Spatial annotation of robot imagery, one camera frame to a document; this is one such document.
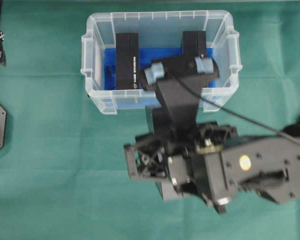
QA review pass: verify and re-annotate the clear plastic storage case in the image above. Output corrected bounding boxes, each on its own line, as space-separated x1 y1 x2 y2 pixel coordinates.
80 10 242 115

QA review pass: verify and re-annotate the black realsense box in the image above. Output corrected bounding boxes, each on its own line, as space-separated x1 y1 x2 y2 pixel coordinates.
115 32 140 90
145 106 185 201
181 31 208 57

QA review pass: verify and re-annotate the blue cloth inside case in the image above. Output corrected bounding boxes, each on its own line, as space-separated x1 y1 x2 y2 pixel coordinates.
104 48 220 91

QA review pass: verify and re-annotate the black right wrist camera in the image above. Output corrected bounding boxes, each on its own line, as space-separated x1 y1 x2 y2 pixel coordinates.
139 54 221 141

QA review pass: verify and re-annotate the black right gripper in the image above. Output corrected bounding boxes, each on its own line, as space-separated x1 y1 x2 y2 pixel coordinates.
123 122 238 214

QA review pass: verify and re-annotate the black camera cable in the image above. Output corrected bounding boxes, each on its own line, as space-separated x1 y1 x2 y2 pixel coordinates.
162 72 300 146

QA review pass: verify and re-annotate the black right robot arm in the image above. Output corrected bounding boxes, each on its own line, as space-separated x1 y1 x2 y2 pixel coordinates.
124 122 300 215

